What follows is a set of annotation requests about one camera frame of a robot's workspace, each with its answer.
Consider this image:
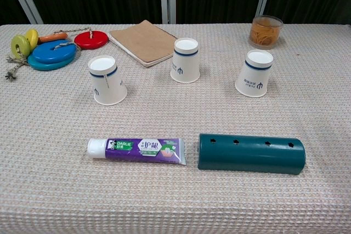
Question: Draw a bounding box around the white paper cup blue band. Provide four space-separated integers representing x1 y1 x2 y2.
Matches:
170 37 201 84
87 55 128 106
234 49 274 98

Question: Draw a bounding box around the purple toothpaste tube white cap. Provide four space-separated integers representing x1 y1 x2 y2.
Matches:
87 138 187 166

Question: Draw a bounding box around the brown kraft notebook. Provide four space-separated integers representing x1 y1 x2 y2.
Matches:
108 19 179 68

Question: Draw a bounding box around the dark green toothbrush holder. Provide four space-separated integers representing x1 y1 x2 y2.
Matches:
196 133 306 176

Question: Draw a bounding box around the red wooden disc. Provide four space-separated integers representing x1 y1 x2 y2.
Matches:
73 31 110 50

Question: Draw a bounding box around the beige waffle tablecloth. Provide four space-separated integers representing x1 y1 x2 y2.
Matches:
0 22 351 234

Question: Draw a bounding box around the clear jar of rubber bands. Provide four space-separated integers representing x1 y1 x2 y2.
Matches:
248 15 284 50

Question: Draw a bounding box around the large blue wooden disc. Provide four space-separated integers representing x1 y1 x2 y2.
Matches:
32 39 78 64

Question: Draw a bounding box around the large teal wooden disc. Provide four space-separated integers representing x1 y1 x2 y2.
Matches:
27 50 77 71

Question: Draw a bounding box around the orange wooden disc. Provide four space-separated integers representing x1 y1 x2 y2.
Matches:
38 32 68 44

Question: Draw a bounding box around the yellow wooden disc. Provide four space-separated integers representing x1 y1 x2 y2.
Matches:
25 28 39 51

